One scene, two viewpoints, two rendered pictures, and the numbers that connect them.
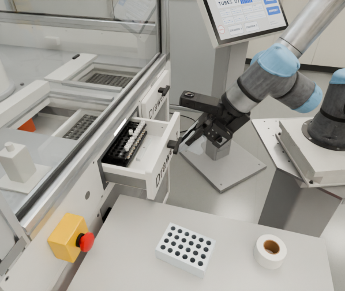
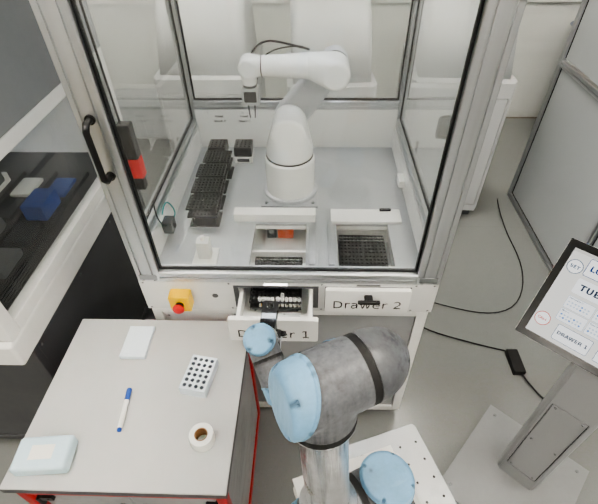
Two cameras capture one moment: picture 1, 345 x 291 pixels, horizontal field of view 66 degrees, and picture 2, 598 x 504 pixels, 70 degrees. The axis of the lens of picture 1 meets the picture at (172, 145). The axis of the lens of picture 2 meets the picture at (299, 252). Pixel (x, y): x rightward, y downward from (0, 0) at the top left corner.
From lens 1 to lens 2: 1.16 m
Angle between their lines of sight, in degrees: 56
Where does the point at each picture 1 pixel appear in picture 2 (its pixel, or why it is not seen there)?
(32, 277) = (156, 295)
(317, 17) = not seen: hidden behind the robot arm
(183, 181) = (433, 427)
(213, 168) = (478, 465)
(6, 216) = (150, 262)
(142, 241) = (207, 348)
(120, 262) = (190, 341)
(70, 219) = (185, 292)
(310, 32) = not seen: hidden behind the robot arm
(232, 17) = (585, 321)
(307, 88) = (263, 380)
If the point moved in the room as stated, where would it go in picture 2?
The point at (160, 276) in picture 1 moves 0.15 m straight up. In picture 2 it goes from (181, 366) to (172, 340)
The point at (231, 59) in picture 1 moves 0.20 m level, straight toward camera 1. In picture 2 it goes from (578, 374) to (514, 375)
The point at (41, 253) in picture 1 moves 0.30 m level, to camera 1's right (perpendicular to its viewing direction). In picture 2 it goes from (165, 291) to (167, 364)
